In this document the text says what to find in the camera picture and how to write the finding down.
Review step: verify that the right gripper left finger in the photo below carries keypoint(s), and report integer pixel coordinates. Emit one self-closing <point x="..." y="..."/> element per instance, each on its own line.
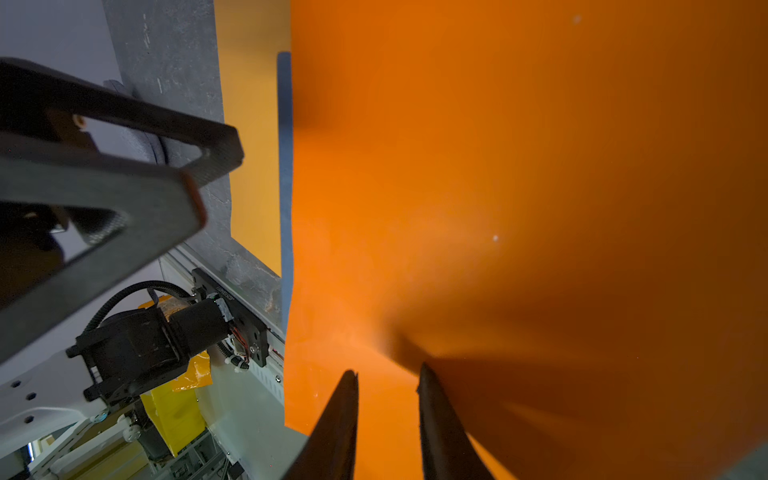
<point x="330" y="450"/>

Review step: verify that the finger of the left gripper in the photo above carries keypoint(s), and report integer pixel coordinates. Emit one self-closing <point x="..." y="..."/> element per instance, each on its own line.
<point x="219" y="144"/>
<point x="161" y="207"/>

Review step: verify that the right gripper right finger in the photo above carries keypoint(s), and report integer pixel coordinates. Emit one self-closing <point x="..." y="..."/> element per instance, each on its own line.
<point x="447" y="452"/>

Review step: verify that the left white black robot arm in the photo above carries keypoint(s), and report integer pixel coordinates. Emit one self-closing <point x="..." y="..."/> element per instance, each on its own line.
<point x="75" y="224"/>

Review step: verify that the yellow plastic bag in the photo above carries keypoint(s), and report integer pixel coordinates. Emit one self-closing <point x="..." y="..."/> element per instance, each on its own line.
<point x="173" y="406"/>

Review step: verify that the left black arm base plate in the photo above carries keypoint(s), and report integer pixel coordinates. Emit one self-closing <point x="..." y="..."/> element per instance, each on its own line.
<point x="249" y="325"/>

